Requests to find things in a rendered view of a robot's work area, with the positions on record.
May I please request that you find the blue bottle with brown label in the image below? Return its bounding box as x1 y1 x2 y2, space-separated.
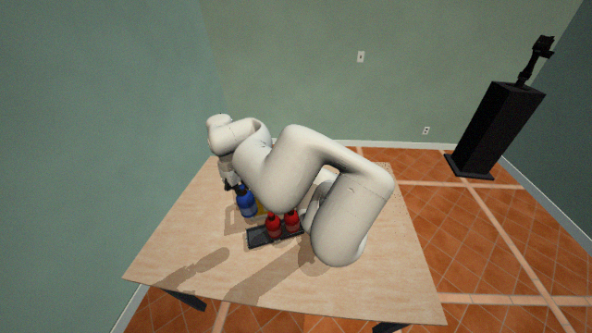
236 184 258 218

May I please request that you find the red bottle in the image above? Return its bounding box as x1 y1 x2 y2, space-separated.
265 212 283 239
284 209 300 233

